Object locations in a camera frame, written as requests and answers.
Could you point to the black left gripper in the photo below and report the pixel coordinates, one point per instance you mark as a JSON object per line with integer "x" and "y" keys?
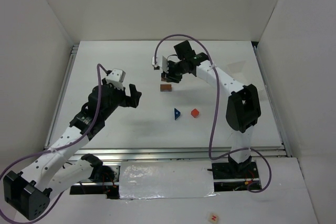
{"x": 126, "y": 98}

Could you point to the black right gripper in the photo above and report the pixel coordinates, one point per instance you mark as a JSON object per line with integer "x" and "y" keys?
{"x": 171, "y": 72}

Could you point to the brown arch wood block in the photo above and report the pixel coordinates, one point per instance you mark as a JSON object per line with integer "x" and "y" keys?
{"x": 165, "y": 87}

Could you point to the red cube wood block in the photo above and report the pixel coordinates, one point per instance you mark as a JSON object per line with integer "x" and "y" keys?
{"x": 195, "y": 113}

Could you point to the white perforated plastic basket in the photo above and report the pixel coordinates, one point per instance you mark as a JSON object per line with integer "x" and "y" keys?
{"x": 247, "y": 72}

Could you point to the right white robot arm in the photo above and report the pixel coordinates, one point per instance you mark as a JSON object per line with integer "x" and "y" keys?
{"x": 242, "y": 101}

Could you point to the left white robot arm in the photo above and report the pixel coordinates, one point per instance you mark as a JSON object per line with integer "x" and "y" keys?
{"x": 31, "y": 190}

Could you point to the blue triangle wood block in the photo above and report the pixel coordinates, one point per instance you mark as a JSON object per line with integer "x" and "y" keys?
{"x": 177, "y": 114}

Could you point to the silver foil sheet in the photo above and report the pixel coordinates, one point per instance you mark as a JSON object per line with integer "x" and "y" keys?
{"x": 172, "y": 179}

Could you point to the small letter N tile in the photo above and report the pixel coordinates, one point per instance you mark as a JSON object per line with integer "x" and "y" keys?
{"x": 213, "y": 218}

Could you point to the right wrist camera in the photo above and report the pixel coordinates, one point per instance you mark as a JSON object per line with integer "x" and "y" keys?
{"x": 160, "y": 62}

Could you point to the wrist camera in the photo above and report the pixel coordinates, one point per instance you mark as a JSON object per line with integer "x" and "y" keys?
{"x": 160, "y": 62}
{"x": 116, "y": 77}

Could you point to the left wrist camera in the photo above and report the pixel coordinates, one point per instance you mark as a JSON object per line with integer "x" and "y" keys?
{"x": 116, "y": 77}

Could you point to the aluminium rail frame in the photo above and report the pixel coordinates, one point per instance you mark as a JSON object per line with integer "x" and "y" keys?
{"x": 150, "y": 131}

